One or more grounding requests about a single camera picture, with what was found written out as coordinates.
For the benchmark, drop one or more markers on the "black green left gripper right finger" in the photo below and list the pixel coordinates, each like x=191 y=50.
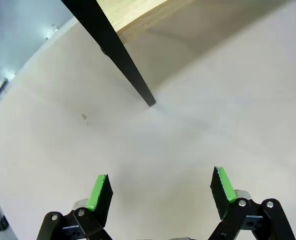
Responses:
x=222 y=190

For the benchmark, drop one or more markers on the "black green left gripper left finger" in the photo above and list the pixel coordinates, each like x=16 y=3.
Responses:
x=99 y=197

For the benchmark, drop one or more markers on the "black frame wooden two-tier shelf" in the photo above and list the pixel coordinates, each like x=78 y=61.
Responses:
x=117 y=50

